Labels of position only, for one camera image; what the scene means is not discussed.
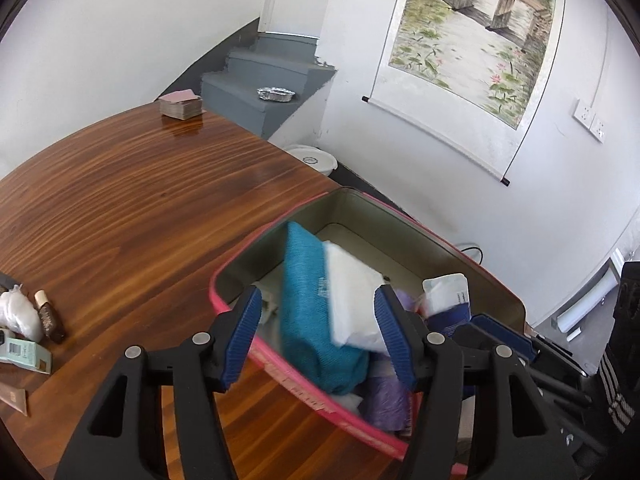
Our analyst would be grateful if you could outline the black striped pants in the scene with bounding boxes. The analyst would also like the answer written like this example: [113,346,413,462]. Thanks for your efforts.
[597,255,640,436]

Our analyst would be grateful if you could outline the teal towel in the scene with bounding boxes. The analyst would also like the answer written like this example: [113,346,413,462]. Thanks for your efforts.
[279,221,371,396]

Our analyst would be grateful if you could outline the pink tin box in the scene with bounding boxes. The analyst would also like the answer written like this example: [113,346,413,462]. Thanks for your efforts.
[209,187,528,478]

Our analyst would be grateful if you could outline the brown card stack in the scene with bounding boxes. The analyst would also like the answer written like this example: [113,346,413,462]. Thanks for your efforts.
[159,89,203,121]

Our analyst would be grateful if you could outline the pale teal carton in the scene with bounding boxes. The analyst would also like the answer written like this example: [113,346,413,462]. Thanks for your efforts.
[0,336,53,376]

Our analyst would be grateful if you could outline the foil tray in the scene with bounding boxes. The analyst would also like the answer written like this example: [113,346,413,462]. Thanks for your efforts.
[257,86,296,103]

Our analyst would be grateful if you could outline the purple cloth roll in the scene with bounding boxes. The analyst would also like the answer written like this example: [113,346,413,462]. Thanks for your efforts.
[357,287,428,436]

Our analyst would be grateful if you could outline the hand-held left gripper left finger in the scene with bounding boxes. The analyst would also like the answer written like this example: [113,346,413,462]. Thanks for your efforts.
[54,285,263,480]

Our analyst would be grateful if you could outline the white robot vacuum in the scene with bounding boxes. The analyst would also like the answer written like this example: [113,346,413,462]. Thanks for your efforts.
[284,144,338,177]

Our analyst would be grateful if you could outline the white plastic duct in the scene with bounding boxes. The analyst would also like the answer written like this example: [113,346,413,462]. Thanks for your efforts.
[557,255,623,333]

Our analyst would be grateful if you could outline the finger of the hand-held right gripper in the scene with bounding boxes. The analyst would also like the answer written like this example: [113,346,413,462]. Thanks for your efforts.
[451,323,495,347]
[470,312,540,363]

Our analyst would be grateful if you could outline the scroll painting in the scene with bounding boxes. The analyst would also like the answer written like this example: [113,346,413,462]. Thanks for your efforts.
[361,0,568,188]

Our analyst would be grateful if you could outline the beige cosmetic tube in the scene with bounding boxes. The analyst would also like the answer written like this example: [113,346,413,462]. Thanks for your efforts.
[0,384,31,417]

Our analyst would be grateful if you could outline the white cloth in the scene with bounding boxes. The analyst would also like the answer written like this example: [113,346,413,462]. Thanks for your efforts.
[321,240,388,353]

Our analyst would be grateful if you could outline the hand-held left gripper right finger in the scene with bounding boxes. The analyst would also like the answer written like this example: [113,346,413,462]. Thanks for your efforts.
[374,284,581,480]

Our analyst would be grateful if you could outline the white plastic bag wad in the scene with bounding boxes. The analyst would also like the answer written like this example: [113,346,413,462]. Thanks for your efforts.
[0,285,45,343]

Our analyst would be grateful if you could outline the wooden desk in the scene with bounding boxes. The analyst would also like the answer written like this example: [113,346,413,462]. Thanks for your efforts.
[0,102,471,480]

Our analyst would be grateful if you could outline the brown bottle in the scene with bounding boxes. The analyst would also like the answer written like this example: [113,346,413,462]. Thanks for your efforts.
[34,289,67,345]

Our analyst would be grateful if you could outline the grey stairs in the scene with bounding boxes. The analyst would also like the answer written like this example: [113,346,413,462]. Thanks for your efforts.
[159,17,337,148]

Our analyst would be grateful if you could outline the blue white tissue pack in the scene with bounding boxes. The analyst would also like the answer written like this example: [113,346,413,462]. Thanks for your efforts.
[421,273,473,333]

